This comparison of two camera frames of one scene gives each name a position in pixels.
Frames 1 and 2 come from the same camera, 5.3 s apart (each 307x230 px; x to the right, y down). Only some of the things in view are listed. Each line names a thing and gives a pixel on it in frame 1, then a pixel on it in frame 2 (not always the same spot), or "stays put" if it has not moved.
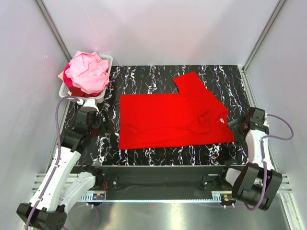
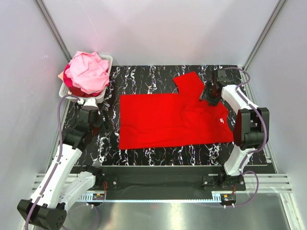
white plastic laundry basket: x=64 y=91 stays put
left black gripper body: x=98 y=124 stays put
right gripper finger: x=242 y=119 -> x=204 y=96
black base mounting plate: x=218 y=180 stays put
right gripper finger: x=239 y=137 -> x=212 y=102
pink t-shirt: x=88 y=72 stays put
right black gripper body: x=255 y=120 -> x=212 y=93
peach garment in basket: x=61 y=75 stays put
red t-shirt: x=194 y=116 stays put
